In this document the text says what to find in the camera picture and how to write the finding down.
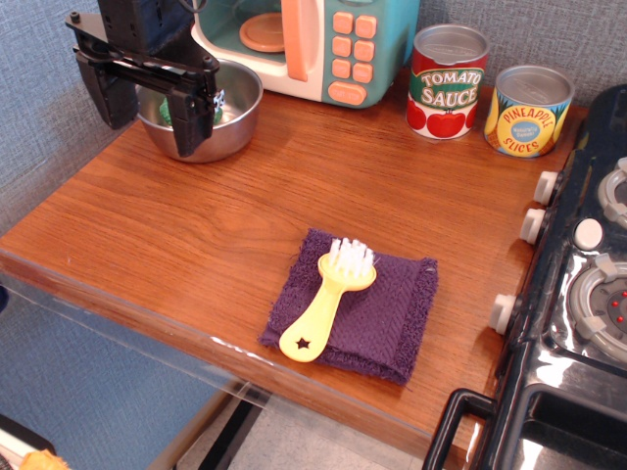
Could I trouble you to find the purple folded cloth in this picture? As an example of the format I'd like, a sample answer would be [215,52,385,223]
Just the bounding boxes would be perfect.
[259,228,439,386]

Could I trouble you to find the orange microwave turntable plate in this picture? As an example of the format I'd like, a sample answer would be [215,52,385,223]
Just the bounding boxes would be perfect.
[239,13,285,53]

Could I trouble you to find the orange furry object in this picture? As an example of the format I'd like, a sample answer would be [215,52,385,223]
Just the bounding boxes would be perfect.
[20,449,70,470]

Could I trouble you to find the teal toy microwave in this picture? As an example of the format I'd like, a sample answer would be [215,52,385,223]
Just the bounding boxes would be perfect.
[192,1,420,109]

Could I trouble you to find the black toy stove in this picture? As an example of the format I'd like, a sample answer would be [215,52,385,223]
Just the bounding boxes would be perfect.
[423,85,626,469]

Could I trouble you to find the tomato sauce can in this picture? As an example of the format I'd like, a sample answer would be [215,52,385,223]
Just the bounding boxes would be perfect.
[406,23,490,140]

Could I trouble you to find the silver metal bowl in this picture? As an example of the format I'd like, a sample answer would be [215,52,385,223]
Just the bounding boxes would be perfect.
[136,60,264,164]

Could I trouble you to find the green toy broccoli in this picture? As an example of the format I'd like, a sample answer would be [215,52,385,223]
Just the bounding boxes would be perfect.
[159,95,225,127]

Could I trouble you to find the yellow toy dish brush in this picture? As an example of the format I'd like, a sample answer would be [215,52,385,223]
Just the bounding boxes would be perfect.
[279,238,377,362]

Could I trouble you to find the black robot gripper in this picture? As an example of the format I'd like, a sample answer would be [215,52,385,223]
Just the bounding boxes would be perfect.
[66,1,219,158]

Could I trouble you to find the pineapple slices can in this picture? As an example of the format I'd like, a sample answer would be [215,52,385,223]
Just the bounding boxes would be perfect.
[484,65,575,159]

